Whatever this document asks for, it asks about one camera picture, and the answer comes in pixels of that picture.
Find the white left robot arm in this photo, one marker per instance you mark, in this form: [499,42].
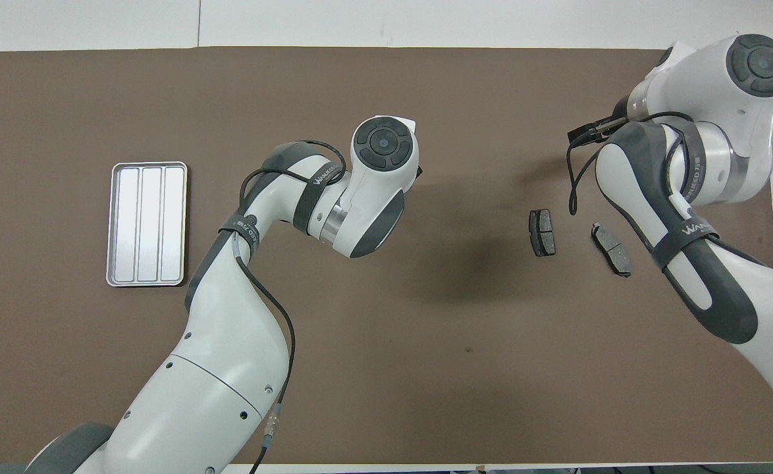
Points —
[228,329]

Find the elongated dark brake pad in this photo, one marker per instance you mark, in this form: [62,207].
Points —
[612,249]

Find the silver metal tray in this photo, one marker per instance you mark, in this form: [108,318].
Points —
[172,197]

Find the brown table mat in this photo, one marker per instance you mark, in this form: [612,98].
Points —
[426,395]

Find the rectangular dark brake pad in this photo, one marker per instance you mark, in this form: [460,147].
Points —
[542,232]

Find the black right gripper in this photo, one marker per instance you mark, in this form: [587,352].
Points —
[584,134]

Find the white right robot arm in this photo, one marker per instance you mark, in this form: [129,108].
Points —
[722,164]

